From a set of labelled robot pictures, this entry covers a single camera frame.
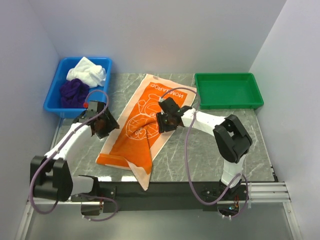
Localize orange Doraemon towel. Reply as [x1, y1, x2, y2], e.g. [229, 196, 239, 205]
[95, 74, 197, 191]

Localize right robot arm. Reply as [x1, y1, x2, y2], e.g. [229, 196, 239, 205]
[156, 97, 253, 200]

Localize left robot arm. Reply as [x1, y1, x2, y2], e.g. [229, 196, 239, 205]
[30, 101, 120, 202]

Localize purple towel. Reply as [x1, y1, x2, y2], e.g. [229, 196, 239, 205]
[59, 78, 90, 109]

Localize white towel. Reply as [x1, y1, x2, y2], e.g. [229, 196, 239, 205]
[66, 57, 107, 88]

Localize blue plastic bin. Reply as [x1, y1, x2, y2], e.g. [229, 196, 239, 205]
[43, 57, 113, 119]

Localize green plastic tray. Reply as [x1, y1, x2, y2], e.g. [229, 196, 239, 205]
[194, 72, 264, 110]

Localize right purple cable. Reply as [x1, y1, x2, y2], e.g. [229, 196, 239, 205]
[159, 87, 250, 221]

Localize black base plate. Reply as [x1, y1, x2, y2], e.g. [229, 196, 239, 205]
[70, 181, 250, 216]

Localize aluminium mounting rail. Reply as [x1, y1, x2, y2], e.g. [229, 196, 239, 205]
[30, 178, 291, 205]

